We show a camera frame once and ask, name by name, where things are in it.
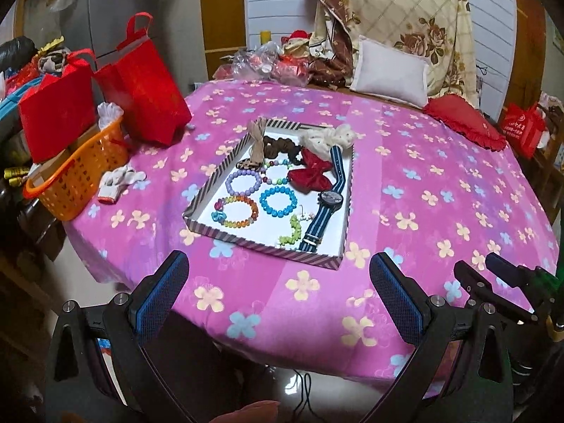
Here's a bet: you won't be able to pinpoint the cream fluffy scrunchie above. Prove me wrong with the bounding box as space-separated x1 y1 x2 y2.
301 124 355 155

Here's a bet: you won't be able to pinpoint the red fabric bow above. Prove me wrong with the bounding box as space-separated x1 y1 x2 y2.
288 149 334 195

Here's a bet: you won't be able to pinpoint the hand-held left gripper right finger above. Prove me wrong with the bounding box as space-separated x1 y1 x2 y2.
366 253 514 423

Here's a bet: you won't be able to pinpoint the red heart cushion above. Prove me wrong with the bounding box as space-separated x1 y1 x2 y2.
423 94 507 151

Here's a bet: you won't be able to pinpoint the wooden chair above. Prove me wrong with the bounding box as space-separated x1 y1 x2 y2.
526 130 564 216

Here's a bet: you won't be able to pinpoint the grey refrigerator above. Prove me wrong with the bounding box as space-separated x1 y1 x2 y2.
66 0 208 60

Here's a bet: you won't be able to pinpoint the yellow wooden door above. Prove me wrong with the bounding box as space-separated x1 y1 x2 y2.
199 0 247 81

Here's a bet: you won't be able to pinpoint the white pillow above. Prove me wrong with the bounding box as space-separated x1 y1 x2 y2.
350 35 430 107

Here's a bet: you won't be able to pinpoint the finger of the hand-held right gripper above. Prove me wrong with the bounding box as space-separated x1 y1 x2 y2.
454 260 501 306
485 252 537 292

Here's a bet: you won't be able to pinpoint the small red gift bag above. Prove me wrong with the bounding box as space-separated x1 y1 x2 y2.
18 49 98 164

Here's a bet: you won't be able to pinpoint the red shopping bag white print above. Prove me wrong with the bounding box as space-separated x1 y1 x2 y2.
498 102 550 159

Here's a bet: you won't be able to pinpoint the person's left hand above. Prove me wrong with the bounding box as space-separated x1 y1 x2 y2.
206 400 283 423

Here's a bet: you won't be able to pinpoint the pink floral blanket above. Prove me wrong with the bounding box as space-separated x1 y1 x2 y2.
62 78 560 382

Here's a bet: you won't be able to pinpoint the green bead bracelet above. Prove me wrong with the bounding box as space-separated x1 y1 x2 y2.
276 209 314 248

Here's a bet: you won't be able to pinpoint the pastel mixed bead bracelet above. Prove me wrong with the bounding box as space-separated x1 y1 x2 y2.
260 161 294 186

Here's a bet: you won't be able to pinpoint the blue bead bracelet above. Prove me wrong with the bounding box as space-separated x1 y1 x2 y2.
259 186 297 220

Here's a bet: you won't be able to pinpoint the brown wooden door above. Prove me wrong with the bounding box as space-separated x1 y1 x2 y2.
512 0 548 113

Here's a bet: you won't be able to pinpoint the pile of clear plastic bags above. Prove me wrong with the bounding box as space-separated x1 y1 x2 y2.
215 41 314 88

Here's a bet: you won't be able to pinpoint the brown scrunchie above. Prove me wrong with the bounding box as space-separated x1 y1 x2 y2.
263 136 305 159

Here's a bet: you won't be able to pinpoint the orange plastic basket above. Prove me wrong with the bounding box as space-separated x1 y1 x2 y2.
23 117 130 222

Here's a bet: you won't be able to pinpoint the rainbow bead bracelet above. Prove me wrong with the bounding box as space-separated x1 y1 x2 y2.
210 195 259 228

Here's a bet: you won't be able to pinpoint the black cable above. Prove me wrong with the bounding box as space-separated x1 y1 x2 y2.
288 372 338 423

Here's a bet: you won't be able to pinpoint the purple bead bracelet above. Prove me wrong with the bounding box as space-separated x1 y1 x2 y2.
226 170 264 197

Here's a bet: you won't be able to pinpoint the large red gift bag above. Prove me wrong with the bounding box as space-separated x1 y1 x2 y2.
92 12 193 146

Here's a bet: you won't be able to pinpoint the wristwatch with striped strap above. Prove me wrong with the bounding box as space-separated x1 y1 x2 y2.
299 145 349 254

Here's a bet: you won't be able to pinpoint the beige ribbon bow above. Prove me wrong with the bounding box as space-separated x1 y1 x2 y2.
247 118 266 164

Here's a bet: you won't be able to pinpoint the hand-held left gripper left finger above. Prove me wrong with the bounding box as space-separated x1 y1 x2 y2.
46 249 195 423

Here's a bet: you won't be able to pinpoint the beige floral quilt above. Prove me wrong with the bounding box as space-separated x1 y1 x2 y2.
300 0 481 106

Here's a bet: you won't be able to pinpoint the striped shallow cardboard tray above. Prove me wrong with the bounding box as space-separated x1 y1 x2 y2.
182 118 357 270

